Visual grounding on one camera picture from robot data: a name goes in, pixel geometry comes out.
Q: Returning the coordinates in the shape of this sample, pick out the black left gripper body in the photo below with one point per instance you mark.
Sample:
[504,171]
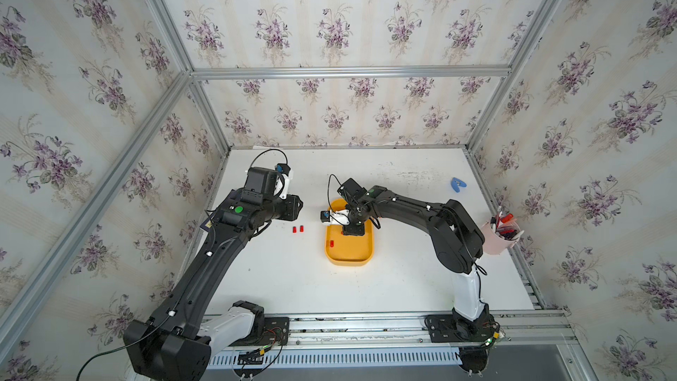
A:
[286,209]

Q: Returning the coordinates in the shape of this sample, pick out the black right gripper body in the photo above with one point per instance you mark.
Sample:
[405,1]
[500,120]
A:
[354,227]

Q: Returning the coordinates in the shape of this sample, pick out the yellow plastic storage tray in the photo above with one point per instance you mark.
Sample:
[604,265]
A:
[349,250]

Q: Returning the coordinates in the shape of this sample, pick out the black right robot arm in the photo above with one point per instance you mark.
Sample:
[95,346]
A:
[457,241]

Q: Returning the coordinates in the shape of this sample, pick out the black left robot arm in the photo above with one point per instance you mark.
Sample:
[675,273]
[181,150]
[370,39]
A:
[168,346]

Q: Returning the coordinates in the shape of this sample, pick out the dark blue notebook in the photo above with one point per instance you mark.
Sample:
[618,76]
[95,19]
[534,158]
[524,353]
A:
[206,225]

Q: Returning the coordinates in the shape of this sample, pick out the blue plastic clip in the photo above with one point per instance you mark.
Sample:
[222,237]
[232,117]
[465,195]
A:
[457,184]

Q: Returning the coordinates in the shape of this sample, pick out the pink pen cup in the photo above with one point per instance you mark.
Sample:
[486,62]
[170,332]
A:
[501,232]

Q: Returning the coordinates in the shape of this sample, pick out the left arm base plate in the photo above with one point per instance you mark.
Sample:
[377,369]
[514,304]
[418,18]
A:
[270,330]

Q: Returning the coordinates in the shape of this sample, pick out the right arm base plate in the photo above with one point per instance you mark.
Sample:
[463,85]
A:
[454,328]

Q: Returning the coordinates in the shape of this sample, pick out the aluminium mounting rail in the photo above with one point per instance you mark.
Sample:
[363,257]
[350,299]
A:
[406,329]

